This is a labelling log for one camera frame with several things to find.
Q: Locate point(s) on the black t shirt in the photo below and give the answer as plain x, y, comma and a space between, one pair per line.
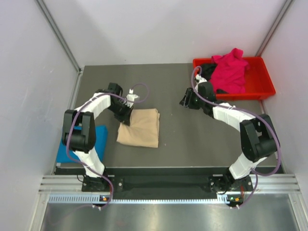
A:
208, 69

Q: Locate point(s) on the folded blue t shirt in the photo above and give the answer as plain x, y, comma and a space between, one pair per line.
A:
101, 139

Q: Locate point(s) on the aluminium frame rail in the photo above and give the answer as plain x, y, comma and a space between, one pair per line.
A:
60, 184

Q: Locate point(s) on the red plastic bin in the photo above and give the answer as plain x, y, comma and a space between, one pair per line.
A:
258, 84

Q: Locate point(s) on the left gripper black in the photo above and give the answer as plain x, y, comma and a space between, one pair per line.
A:
125, 117

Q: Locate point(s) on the grey slotted cable duct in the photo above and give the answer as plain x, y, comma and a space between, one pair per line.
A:
102, 199

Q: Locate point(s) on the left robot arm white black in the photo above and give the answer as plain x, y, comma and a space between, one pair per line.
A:
79, 130

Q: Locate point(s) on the pink t shirt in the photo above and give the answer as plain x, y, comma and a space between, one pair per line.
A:
235, 64

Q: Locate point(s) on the beige t shirt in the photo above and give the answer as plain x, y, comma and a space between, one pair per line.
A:
143, 130

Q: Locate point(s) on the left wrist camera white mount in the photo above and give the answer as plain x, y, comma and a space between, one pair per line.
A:
131, 98

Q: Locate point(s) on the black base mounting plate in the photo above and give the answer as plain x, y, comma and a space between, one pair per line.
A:
208, 179

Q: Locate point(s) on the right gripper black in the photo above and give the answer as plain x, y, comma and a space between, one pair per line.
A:
187, 101

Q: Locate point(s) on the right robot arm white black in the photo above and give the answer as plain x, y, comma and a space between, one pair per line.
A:
257, 134

